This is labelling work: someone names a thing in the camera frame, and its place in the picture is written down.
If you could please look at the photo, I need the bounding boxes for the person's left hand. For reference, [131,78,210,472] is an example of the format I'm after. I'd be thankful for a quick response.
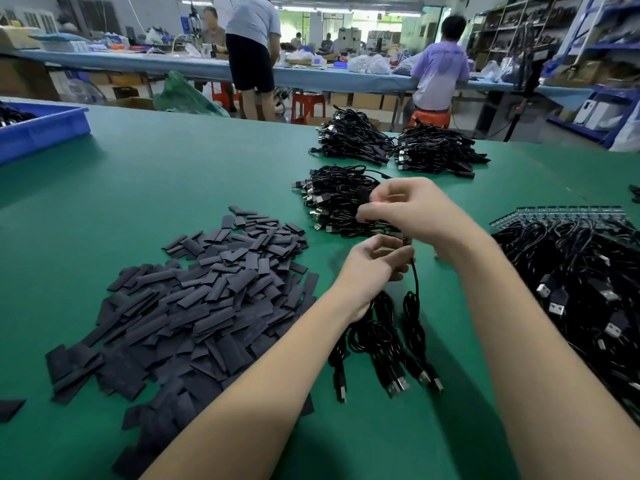
[330,233,416,321]

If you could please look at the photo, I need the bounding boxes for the white plastic bag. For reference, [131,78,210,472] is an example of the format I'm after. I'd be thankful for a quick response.
[610,99,640,153]

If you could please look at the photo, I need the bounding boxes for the blue metal shelving rack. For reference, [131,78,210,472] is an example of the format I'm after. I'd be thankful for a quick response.
[548,0,640,151]

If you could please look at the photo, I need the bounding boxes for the black usb cable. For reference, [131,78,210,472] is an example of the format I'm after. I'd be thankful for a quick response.
[400,235,426,326]

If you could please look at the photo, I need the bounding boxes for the pile of black sleeve strips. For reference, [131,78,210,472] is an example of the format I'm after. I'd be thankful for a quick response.
[45,205,321,480]

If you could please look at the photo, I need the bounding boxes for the joined bunch of black cables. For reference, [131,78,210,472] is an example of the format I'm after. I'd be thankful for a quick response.
[328,289,446,404]

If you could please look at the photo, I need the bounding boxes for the person's right forearm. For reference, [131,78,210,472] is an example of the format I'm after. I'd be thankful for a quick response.
[445,229,640,480]

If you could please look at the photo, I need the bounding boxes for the green plastic bag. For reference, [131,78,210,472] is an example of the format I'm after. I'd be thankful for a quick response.
[152,71,231,118]

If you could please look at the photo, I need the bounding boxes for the black tripod stand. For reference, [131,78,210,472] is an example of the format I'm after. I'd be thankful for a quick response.
[490,25,561,143]

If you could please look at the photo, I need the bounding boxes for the large brown cardboard box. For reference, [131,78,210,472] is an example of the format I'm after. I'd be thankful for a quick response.
[0,55,61,101]

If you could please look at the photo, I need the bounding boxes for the heap of finished black cables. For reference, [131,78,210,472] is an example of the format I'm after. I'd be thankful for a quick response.
[294,165,401,239]

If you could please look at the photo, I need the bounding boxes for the large pile of black cables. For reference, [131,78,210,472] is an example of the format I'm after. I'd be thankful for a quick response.
[492,213,640,426]

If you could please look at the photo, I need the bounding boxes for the orange plastic stool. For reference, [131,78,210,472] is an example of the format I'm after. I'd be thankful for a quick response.
[408,107,453,129]

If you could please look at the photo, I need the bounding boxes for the long blue work table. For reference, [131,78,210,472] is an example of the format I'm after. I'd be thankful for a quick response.
[15,49,596,108]

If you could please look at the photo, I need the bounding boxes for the blue plastic bin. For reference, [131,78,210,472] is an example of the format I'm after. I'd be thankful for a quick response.
[0,101,91,164]

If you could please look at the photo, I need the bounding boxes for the open cardboard box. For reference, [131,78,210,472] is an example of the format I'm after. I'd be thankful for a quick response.
[112,95,156,111]

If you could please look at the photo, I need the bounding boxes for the person's right hand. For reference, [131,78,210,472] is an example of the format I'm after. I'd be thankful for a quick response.
[356,177,491,266]

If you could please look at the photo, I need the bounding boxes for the bundle of black cables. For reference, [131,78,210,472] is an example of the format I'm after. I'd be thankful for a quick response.
[310,107,398,167]
[395,121,491,180]

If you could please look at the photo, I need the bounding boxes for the person's left forearm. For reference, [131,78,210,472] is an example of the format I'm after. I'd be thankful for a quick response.
[140,295,363,480]

